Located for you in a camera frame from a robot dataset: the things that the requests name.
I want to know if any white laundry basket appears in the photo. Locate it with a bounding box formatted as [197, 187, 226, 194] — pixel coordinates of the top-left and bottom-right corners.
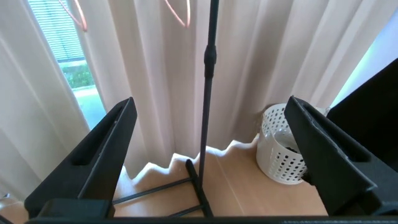
[256, 103, 331, 185]

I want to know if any beige curtain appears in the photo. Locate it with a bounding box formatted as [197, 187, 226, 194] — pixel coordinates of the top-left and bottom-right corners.
[0, 0, 91, 200]
[67, 0, 398, 180]

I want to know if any window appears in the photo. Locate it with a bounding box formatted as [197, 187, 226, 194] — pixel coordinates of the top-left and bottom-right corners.
[27, 0, 107, 130]

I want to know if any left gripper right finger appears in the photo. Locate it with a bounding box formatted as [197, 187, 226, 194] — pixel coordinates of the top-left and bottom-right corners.
[284, 95, 398, 217]

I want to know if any pink clothes hanger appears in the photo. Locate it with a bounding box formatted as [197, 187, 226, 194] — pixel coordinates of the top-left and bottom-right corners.
[58, 0, 88, 32]
[164, 0, 192, 29]

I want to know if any black clothes rack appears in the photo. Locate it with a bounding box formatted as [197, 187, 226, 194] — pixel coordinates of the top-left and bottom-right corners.
[111, 0, 220, 218]

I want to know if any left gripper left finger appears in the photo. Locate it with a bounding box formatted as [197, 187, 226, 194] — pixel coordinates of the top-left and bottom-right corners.
[24, 96, 137, 218]

